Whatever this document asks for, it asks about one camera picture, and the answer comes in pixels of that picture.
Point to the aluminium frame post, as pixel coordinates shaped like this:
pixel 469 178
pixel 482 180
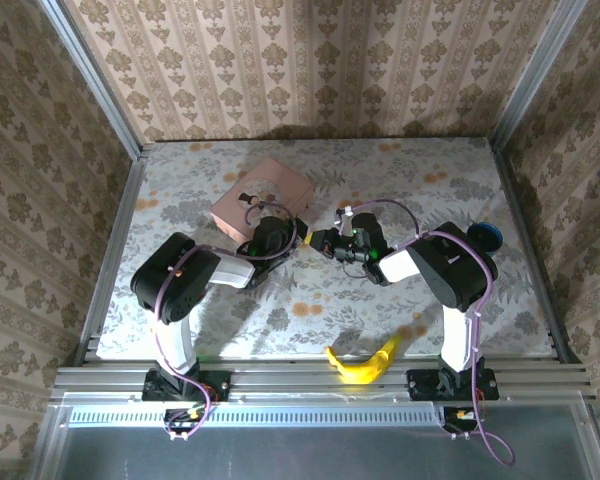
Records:
pixel 97 85
pixel 535 70

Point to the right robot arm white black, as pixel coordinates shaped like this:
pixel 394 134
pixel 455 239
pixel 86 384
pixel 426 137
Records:
pixel 455 270

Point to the blue mug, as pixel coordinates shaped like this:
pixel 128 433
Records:
pixel 487 235

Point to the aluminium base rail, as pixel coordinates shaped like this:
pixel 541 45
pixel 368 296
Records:
pixel 305 380

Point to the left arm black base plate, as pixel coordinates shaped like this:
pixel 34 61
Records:
pixel 215 387

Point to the pink wedding couple box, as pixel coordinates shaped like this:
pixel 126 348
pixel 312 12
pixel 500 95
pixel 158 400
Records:
pixel 275 185

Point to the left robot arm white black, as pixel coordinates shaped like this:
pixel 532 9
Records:
pixel 177 280

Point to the yellow banana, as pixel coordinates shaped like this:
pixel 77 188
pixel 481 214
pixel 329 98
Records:
pixel 365 367

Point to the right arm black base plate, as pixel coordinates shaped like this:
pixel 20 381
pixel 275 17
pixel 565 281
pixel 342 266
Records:
pixel 422 385

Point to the grey metal panel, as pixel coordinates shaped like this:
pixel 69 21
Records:
pixel 305 455

